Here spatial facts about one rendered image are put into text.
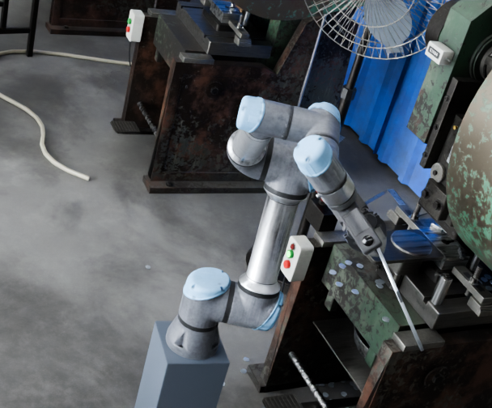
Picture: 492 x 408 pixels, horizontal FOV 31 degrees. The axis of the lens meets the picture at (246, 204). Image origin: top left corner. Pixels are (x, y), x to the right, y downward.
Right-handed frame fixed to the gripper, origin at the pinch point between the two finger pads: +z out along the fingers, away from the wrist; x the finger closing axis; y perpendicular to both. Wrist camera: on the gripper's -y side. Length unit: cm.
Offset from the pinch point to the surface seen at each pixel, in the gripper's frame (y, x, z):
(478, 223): -4.7, -21.8, 4.8
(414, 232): 45, -12, 49
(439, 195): 37, -23, 34
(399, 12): 112, -52, 27
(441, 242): 40, -17, 54
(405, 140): 209, -46, 164
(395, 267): 36, -2, 47
